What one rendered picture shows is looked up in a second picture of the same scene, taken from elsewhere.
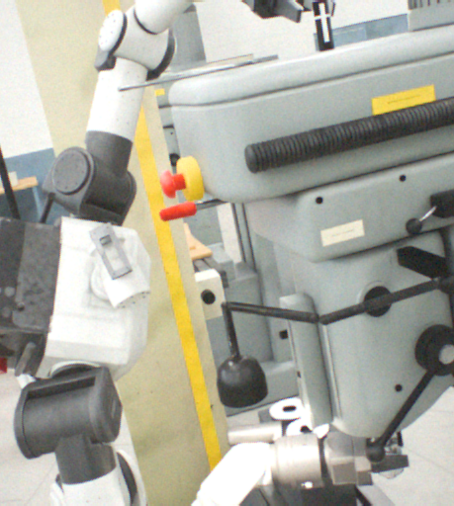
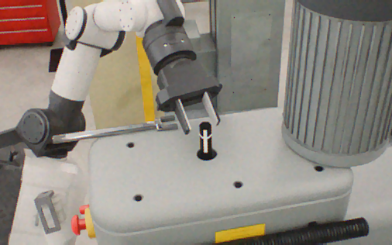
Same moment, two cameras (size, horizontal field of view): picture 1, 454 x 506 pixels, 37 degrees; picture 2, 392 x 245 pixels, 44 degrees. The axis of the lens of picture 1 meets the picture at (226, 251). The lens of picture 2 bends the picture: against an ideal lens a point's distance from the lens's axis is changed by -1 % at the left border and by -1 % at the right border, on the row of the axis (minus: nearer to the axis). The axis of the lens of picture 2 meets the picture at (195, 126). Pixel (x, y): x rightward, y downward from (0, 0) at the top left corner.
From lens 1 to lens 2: 0.67 m
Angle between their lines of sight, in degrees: 21
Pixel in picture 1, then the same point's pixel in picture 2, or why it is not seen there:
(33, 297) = not seen: outside the picture
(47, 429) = not seen: outside the picture
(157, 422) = not seen: hidden behind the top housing
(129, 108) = (83, 80)
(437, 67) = (270, 214)
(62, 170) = (28, 125)
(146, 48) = (100, 40)
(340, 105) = (190, 235)
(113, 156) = (67, 115)
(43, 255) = (8, 189)
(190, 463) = not seen: hidden behind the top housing
